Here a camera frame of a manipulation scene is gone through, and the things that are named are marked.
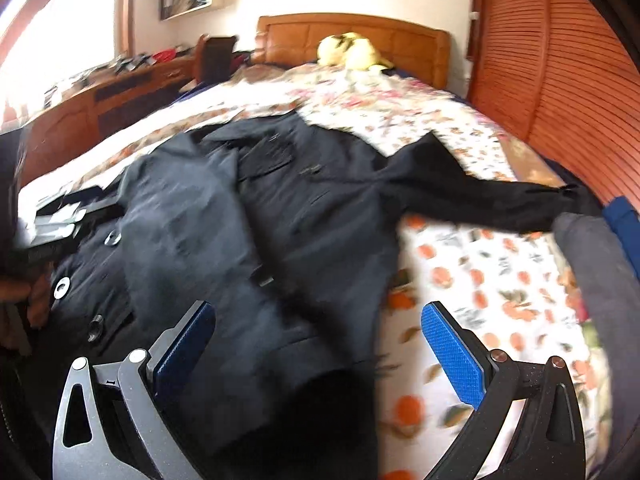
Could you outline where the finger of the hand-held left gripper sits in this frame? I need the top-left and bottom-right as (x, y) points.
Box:
(15, 220), (88, 263)
(36, 186), (125, 222)

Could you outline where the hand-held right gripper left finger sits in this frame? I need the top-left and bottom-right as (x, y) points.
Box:
(52, 300), (217, 480)

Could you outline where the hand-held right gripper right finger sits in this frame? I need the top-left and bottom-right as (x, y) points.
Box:
(421, 301), (586, 480)

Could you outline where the black coat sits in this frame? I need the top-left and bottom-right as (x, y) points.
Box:
(30, 110), (601, 480)

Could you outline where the person's left hand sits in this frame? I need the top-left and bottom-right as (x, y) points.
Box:
(0, 280), (48, 328)

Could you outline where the bed with orange-print sheet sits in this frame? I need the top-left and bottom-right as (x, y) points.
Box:
(20, 105), (616, 480)

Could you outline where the wooden desk cabinet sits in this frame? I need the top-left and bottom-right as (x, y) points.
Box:
(10, 52), (206, 186)

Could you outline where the grey cloth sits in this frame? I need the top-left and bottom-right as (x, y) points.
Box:
(552, 212), (636, 461)

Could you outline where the window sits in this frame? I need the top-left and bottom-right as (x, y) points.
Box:
(0, 0), (136, 126)

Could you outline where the dark wooden chair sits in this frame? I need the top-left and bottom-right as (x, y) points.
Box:
(192, 34), (238, 86)

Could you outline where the blue cloth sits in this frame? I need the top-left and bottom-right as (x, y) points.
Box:
(602, 195), (640, 261)

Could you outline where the wooden headboard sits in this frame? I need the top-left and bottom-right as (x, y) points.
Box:
(255, 14), (452, 91)

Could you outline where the pink floral blanket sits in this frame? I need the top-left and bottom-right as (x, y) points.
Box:
(170, 62), (481, 161)

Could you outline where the yellow plush toy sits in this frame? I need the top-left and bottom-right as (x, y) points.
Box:
(317, 32), (393, 72)

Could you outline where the wooden slatted wardrobe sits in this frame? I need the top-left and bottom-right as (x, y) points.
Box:
(467, 0), (640, 221)

